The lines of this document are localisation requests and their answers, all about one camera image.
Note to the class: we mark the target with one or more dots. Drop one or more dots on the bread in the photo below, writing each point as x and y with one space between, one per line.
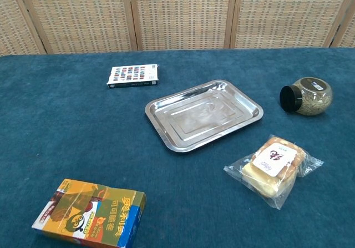
273 167

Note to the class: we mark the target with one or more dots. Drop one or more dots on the stainless steel rectangular tray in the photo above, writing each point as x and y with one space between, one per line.
199 117

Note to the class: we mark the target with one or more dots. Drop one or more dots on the white box with colourful squares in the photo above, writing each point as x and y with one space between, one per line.
130 74

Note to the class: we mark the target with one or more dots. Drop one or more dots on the blue table cloth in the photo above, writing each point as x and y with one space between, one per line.
83 137

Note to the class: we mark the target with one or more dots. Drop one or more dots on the yellow snack box with cartoon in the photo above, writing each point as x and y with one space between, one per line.
91 212

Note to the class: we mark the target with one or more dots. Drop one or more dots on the round glass jar black lid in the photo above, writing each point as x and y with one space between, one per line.
310 99

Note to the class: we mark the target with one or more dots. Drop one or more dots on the woven folding screen wooden frame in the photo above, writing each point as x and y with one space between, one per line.
177 15

